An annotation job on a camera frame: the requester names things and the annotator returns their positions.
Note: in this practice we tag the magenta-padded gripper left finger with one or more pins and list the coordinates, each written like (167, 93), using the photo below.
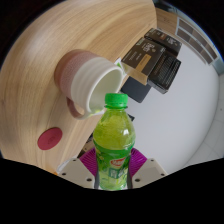
(76, 172)

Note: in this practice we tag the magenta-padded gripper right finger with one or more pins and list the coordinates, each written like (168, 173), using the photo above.
(150, 171)

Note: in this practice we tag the green drink bottle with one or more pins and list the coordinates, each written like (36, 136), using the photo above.
(114, 143)

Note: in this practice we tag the flat round red coaster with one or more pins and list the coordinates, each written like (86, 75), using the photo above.
(50, 138)

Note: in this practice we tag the black printed box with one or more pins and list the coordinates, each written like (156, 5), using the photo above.
(165, 73)

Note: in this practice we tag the dark box with tan side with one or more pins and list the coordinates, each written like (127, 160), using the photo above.
(141, 58)

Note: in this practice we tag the small dark brown box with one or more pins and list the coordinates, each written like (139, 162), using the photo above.
(165, 39)

